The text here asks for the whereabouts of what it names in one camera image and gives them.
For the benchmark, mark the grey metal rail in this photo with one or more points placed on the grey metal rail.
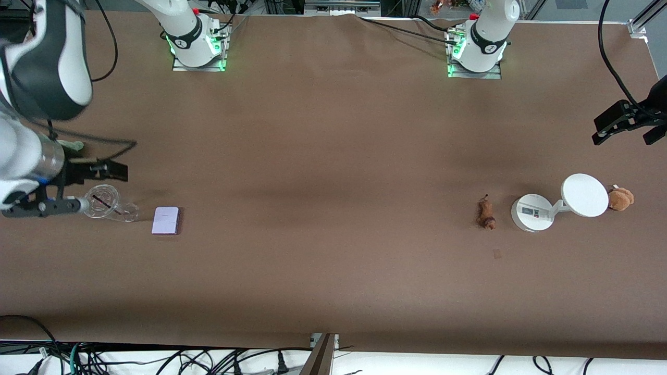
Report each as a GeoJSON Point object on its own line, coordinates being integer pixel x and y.
{"type": "Point", "coordinates": [341, 8]}

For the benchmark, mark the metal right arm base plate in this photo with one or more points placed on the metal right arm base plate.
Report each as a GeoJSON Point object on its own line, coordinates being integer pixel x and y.
{"type": "Point", "coordinates": [200, 68]}

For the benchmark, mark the aluminium frame post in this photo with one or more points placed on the aluminium frame post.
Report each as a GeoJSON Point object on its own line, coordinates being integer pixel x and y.
{"type": "Point", "coordinates": [320, 359]}

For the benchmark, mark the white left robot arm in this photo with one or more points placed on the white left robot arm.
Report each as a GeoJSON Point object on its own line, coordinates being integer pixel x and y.
{"type": "Point", "coordinates": [487, 36]}

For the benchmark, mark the black power plug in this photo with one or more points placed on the black power plug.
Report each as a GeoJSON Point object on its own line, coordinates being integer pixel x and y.
{"type": "Point", "coordinates": [282, 364]}

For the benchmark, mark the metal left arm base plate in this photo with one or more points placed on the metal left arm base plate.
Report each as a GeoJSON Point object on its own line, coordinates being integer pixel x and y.
{"type": "Point", "coordinates": [474, 76]}

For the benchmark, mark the white desk lamp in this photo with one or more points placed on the white desk lamp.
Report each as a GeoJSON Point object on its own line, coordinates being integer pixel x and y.
{"type": "Point", "coordinates": [584, 195]}

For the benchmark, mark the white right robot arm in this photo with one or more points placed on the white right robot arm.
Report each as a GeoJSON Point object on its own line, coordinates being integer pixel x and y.
{"type": "Point", "coordinates": [62, 57]}

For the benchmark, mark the clear plastic lidded cup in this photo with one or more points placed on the clear plastic lidded cup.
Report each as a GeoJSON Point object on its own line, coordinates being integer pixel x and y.
{"type": "Point", "coordinates": [112, 194]}

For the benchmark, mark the black drinking straw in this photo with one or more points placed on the black drinking straw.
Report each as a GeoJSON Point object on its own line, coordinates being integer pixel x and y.
{"type": "Point", "coordinates": [104, 203]}

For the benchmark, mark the grey-green plush creature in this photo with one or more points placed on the grey-green plush creature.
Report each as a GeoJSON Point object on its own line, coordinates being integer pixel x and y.
{"type": "Point", "coordinates": [73, 146]}

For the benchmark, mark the aluminium corner profile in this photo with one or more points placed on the aluminium corner profile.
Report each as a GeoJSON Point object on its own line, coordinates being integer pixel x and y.
{"type": "Point", "coordinates": [638, 26]}

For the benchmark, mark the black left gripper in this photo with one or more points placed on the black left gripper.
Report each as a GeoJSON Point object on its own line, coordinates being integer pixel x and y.
{"type": "Point", "coordinates": [657, 100]}

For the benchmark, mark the small orange toy figure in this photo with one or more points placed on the small orange toy figure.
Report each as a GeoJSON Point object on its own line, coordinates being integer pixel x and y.
{"type": "Point", "coordinates": [436, 8]}

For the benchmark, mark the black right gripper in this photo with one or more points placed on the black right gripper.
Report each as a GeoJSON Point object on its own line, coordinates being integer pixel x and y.
{"type": "Point", "coordinates": [76, 171]}

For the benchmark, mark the brown lion figurine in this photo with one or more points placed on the brown lion figurine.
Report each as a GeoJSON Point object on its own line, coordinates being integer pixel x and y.
{"type": "Point", "coordinates": [487, 211]}

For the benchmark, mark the lavender card box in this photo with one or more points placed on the lavender card box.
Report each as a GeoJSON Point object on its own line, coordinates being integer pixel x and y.
{"type": "Point", "coordinates": [165, 220]}

